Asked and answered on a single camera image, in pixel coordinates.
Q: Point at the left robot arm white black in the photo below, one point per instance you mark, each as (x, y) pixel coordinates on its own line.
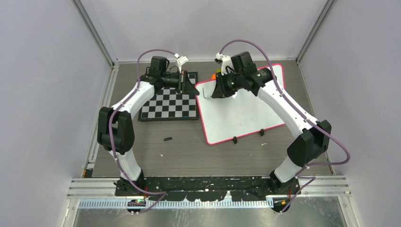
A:
(115, 130)

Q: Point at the black white marker pen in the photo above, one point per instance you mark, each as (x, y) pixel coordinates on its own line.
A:
(207, 93)

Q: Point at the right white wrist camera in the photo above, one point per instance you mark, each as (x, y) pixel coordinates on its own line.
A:
(225, 62)

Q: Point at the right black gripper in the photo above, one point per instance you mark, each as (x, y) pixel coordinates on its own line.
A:
(221, 91)

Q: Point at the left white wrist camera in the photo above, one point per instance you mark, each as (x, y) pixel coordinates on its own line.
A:
(180, 61)

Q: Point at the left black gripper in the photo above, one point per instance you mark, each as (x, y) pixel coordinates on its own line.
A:
(185, 85)

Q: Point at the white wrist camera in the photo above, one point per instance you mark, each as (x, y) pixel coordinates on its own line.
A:
(180, 61)
(225, 62)

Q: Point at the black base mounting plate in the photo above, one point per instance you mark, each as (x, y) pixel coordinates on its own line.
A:
(240, 188)

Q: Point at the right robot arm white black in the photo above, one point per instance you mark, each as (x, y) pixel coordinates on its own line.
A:
(311, 135)

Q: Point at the pink framed whiteboard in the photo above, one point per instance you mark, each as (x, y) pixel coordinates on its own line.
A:
(240, 115)

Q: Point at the white slotted cable duct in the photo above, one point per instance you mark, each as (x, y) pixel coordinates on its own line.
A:
(185, 204)

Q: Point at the black white chessboard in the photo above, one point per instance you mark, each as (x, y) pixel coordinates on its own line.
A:
(167, 104)

